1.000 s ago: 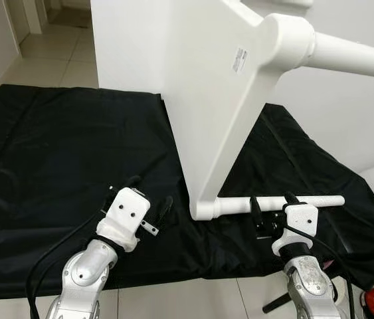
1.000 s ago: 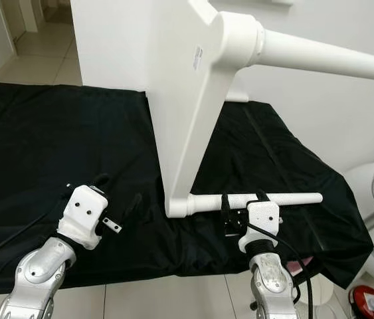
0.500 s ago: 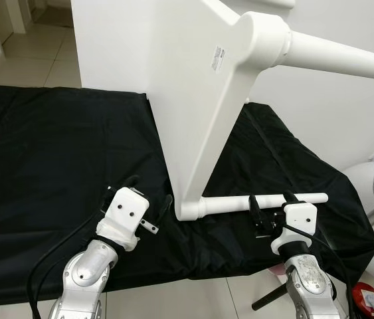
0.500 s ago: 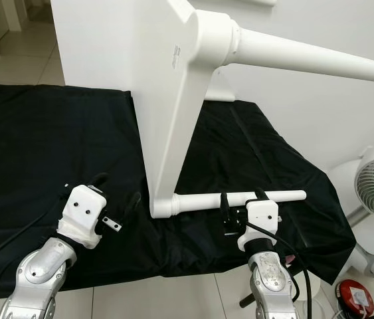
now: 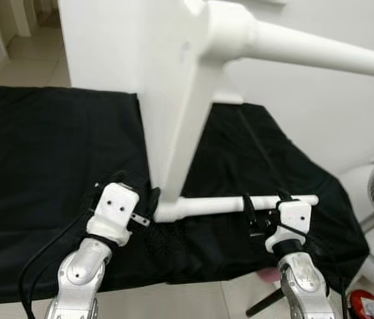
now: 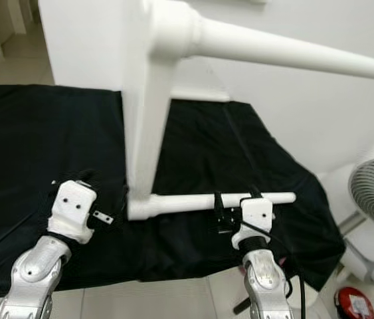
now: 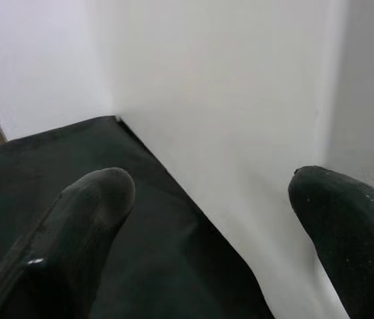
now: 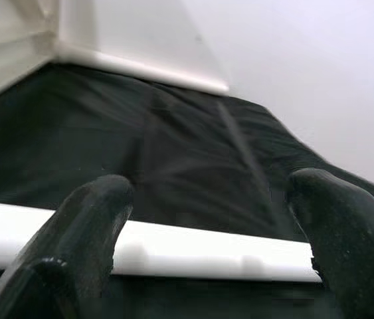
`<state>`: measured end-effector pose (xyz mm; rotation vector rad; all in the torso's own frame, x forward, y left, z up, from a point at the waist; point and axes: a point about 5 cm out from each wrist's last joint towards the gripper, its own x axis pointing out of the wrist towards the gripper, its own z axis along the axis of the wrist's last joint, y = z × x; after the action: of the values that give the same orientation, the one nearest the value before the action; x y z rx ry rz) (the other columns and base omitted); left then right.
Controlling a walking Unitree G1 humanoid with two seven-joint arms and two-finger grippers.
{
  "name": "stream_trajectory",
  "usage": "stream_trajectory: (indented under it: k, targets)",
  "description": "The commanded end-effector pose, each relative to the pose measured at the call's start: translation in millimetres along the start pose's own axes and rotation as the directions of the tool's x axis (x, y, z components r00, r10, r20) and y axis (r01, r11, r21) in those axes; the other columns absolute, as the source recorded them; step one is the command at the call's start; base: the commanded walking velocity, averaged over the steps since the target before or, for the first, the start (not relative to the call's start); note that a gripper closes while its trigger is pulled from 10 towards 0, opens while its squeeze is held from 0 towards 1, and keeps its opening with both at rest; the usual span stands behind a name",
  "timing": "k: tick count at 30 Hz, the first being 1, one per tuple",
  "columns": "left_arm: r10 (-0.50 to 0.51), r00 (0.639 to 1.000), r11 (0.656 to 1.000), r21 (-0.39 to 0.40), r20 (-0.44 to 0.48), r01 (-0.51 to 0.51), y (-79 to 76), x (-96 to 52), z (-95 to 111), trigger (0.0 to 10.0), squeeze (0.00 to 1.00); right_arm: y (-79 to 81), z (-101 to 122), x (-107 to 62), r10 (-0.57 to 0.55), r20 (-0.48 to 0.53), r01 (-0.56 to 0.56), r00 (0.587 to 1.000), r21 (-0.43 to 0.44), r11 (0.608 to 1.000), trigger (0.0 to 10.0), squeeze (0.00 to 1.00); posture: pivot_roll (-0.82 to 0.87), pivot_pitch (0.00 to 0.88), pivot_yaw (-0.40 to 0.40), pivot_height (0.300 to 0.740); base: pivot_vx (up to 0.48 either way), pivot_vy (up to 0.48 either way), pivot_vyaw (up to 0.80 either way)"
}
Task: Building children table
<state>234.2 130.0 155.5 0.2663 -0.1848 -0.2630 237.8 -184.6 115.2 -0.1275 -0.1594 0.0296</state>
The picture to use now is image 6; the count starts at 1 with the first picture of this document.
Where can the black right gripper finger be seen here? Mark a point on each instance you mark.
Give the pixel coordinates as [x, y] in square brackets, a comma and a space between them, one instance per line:
[219, 205]
[253, 193]

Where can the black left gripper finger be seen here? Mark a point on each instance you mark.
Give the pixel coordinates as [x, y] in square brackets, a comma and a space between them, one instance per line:
[86, 175]
[121, 198]

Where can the white plastic table top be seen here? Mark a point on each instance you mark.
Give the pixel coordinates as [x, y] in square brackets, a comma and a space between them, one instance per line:
[147, 100]

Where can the black table cloth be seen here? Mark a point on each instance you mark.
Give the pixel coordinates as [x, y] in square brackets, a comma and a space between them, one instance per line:
[54, 146]

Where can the black metal table leg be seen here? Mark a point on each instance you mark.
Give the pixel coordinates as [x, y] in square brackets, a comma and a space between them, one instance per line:
[242, 306]

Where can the red round object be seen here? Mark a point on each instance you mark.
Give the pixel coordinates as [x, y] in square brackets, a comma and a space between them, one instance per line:
[355, 304]

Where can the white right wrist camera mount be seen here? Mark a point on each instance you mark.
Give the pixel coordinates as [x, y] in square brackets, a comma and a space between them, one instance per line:
[254, 212]

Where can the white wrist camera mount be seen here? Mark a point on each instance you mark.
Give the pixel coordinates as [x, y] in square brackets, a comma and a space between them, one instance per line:
[254, 212]
[74, 206]

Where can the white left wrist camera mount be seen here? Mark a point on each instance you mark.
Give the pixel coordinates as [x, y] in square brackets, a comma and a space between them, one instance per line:
[74, 206]

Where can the white door frame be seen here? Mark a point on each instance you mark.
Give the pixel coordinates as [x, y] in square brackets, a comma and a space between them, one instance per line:
[10, 14]

